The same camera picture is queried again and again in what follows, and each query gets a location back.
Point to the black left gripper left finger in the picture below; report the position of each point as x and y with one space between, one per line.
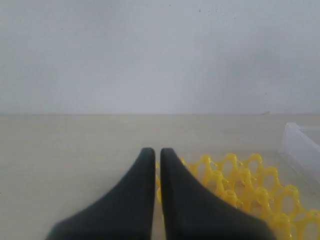
124 213

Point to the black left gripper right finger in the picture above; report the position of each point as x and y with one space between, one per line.
191 212

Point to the yellow plastic egg tray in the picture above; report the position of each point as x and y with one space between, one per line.
254 189

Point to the clear plastic bin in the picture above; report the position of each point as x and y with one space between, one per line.
300 146

